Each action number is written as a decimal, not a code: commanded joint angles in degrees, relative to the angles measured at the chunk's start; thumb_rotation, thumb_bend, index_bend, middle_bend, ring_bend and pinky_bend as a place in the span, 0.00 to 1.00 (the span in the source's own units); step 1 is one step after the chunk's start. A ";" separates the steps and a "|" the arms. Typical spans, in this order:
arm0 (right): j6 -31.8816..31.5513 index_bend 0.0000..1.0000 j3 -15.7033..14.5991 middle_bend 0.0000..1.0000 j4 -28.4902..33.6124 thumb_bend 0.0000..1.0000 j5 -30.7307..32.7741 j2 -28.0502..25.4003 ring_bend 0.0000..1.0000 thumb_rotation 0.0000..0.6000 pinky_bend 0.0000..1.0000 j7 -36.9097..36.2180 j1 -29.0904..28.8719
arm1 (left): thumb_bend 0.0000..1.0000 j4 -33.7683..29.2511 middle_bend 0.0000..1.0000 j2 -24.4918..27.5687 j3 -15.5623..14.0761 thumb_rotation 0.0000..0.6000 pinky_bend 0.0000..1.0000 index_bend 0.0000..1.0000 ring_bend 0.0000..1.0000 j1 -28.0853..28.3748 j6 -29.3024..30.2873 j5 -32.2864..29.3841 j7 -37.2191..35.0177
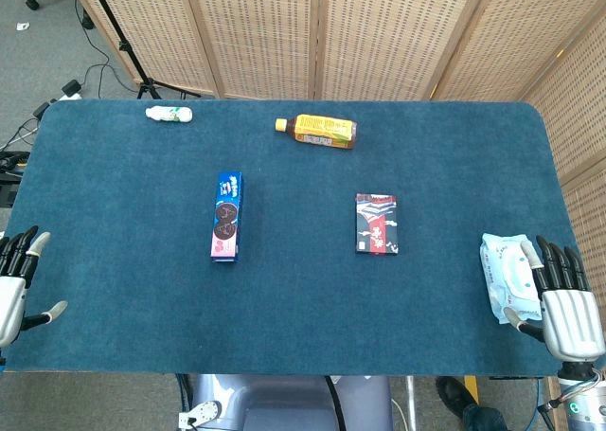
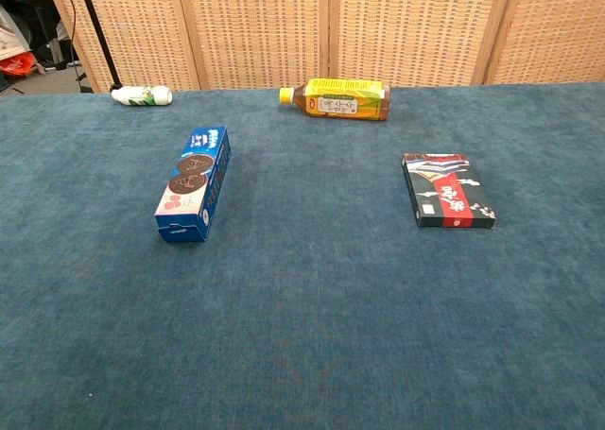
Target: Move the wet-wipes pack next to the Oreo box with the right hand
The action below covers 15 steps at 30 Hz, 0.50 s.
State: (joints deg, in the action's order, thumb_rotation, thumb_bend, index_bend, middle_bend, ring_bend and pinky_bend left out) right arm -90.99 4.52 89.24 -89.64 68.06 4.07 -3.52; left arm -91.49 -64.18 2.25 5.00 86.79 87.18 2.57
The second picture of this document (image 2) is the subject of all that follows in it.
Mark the orange plastic bag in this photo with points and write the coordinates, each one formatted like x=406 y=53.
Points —
x=18 y=64

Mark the blue table cloth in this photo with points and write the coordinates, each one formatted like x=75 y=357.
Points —
x=302 y=307

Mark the blue cookie box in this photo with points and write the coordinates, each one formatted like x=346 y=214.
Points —
x=196 y=184

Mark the yellow label tea bottle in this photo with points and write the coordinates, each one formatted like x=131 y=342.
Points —
x=345 y=100

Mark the black red snack box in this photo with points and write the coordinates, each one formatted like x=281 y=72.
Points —
x=449 y=194

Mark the wicker folding screen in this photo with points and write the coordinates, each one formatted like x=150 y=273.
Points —
x=264 y=28

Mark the small white drink bottle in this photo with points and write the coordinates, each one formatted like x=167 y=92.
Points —
x=142 y=95

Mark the black tripod stand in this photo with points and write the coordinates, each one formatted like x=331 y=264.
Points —
x=97 y=23

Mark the black office chair base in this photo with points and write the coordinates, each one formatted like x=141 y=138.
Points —
x=45 y=19

